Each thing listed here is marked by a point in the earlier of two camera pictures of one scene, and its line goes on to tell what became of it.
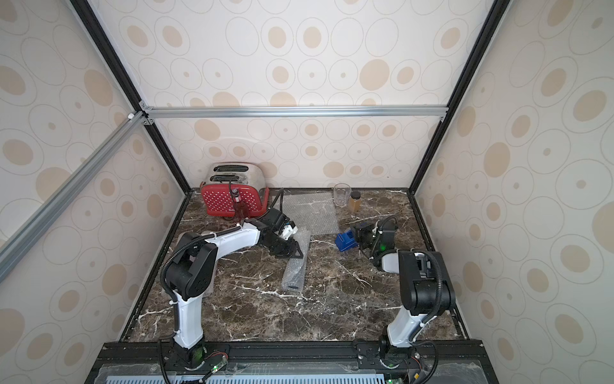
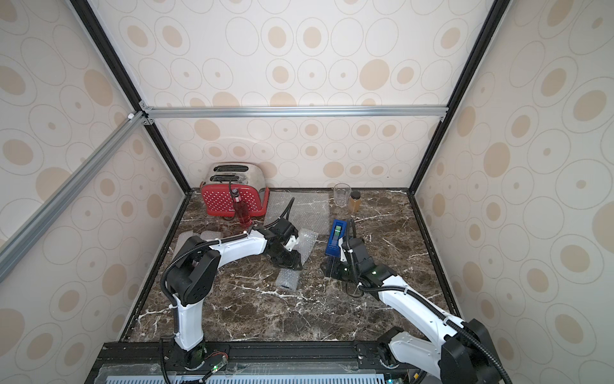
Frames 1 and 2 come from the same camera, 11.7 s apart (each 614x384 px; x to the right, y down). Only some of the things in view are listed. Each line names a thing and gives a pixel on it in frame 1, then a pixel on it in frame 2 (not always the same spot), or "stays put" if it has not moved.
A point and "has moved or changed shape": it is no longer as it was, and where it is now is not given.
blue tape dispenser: x=346 y=241 has moved or changed shape
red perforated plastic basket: x=219 y=201 stays put
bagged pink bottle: x=181 y=235 stays put
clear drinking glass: x=342 y=194 stays put
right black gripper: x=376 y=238 -> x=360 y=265
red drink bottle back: x=241 y=209 stays put
